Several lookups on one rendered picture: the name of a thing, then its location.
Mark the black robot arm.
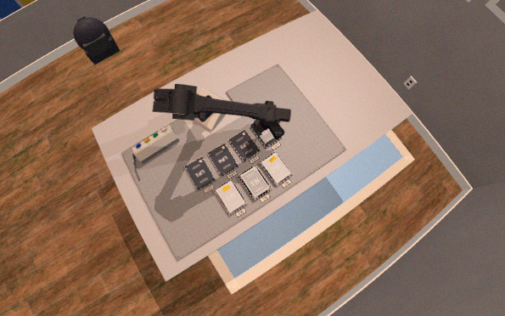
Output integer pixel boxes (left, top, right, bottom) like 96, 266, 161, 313
153, 84, 291, 139

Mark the grey operator panel with coloured keys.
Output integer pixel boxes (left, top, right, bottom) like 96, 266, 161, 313
132, 125, 180, 181

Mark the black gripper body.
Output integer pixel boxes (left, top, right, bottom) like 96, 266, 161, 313
251, 120, 265, 133

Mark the white label with black border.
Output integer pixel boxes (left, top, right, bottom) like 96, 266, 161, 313
235, 208, 246, 217
250, 155, 260, 164
271, 142, 281, 150
204, 185, 214, 193
281, 179, 292, 188
260, 194, 270, 203
227, 171, 237, 179

